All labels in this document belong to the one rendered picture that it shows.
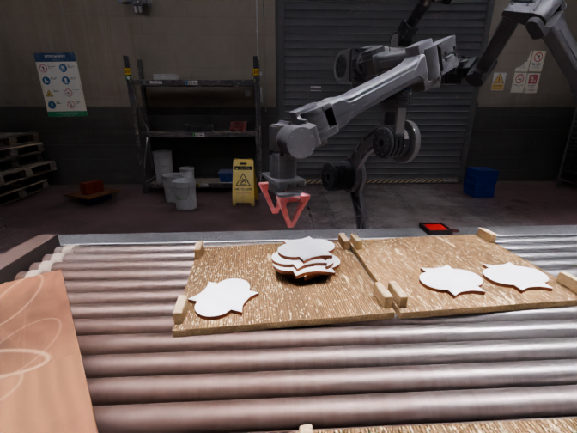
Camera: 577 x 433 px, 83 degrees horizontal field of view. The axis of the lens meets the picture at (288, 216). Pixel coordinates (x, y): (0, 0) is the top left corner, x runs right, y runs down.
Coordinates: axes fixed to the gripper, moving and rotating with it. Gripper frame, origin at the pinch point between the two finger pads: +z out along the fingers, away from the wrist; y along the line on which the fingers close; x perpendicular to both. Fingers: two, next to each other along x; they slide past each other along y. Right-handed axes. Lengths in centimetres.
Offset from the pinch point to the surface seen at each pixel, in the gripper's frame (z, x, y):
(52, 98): -24, -160, -567
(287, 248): 8.0, 1.1, 0.2
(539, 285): 12, 48, 28
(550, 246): 15, 79, 13
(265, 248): 13.6, 0.2, -13.0
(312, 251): 8.0, 6.1, 3.7
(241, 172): 65, 78, -354
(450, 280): 12.1, 31.7, 19.6
